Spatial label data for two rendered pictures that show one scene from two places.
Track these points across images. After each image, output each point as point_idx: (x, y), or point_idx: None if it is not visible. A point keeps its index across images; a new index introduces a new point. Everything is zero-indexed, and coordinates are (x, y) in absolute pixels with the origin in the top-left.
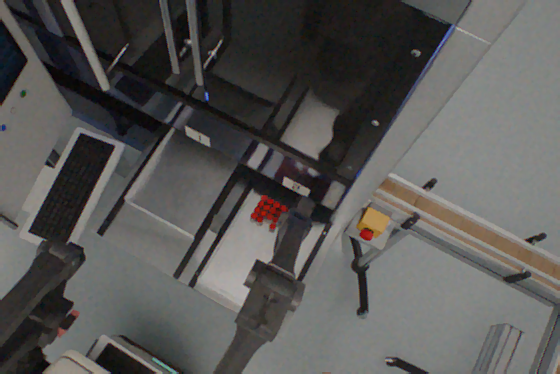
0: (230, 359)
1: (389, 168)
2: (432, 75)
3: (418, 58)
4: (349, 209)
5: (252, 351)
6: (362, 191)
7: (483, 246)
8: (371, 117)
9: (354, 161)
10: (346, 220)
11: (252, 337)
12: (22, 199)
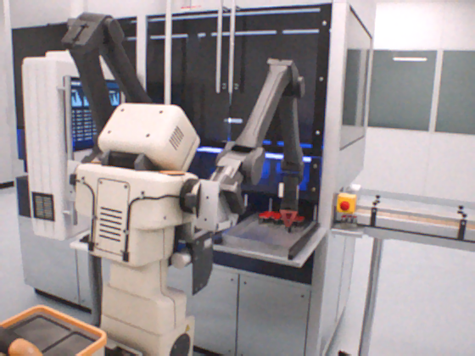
0: (266, 86)
1: (338, 113)
2: (333, 29)
3: (326, 25)
4: (327, 187)
5: (280, 76)
6: (330, 153)
7: (428, 215)
8: (318, 76)
9: (318, 124)
10: (328, 208)
11: (278, 68)
12: (81, 227)
